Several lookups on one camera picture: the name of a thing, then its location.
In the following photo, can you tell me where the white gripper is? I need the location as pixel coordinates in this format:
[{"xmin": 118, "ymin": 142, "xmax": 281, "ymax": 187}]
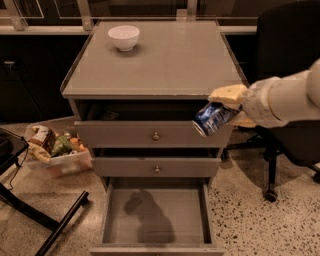
[{"xmin": 208, "ymin": 77, "xmax": 288, "ymax": 128}]

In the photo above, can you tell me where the blue pepsi can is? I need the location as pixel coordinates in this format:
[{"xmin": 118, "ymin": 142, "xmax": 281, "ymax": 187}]
[{"xmin": 192, "ymin": 102, "xmax": 239, "ymax": 137}]

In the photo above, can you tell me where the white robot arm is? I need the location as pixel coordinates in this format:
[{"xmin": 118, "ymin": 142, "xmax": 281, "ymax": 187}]
[{"xmin": 208, "ymin": 60, "xmax": 320, "ymax": 128}]

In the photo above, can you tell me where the brass top drawer knob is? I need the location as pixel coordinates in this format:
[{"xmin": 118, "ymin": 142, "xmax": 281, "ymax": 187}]
[{"xmin": 152, "ymin": 132, "xmax": 160, "ymax": 141}]

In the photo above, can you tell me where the grey drawer cabinet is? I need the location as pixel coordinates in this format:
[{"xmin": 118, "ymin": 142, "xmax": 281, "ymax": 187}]
[{"xmin": 59, "ymin": 19, "xmax": 251, "ymax": 256}]

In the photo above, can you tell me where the dark item in top drawer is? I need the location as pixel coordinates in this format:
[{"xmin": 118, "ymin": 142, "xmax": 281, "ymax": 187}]
[{"xmin": 101, "ymin": 111, "xmax": 119, "ymax": 121}]

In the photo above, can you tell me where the grey top drawer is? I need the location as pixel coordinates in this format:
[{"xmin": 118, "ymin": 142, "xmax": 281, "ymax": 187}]
[{"xmin": 75, "ymin": 100, "xmax": 233, "ymax": 148}]

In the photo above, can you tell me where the grey drawer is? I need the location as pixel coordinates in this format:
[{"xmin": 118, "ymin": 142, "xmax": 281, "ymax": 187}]
[
  {"xmin": 89, "ymin": 177, "xmax": 224, "ymax": 256},
  {"xmin": 75, "ymin": 100, "xmax": 233, "ymax": 148},
  {"xmin": 93, "ymin": 148, "xmax": 221, "ymax": 177}
]

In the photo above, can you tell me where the grey bottom drawer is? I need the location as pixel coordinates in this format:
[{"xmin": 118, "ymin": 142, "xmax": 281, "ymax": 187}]
[{"xmin": 89, "ymin": 177, "xmax": 224, "ymax": 256}]

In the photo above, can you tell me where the grey middle drawer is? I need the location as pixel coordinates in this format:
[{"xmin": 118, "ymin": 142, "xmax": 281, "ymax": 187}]
[{"xmin": 93, "ymin": 148, "xmax": 221, "ymax": 177}]

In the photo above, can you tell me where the black office chair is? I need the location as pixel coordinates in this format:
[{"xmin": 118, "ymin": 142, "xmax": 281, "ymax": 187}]
[{"xmin": 227, "ymin": 0, "xmax": 320, "ymax": 202}]

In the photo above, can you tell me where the white ceramic bowl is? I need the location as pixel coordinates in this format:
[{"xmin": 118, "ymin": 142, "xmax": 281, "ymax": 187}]
[{"xmin": 108, "ymin": 25, "xmax": 140, "ymax": 51}]

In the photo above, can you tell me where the green snack bag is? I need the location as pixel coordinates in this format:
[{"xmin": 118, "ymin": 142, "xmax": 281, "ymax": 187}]
[{"xmin": 51, "ymin": 136, "xmax": 72, "ymax": 157}]

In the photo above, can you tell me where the clear plastic snack bin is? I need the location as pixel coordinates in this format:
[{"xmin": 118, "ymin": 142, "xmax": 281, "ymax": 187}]
[{"xmin": 24, "ymin": 116, "xmax": 92, "ymax": 177}]

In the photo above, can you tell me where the chip bag in bin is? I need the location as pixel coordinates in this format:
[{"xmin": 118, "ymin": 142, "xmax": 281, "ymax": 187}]
[{"xmin": 28, "ymin": 125, "xmax": 55, "ymax": 163}]

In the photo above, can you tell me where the black metal stand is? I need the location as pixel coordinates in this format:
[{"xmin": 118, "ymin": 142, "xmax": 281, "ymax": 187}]
[{"xmin": 0, "ymin": 127, "xmax": 90, "ymax": 256}]

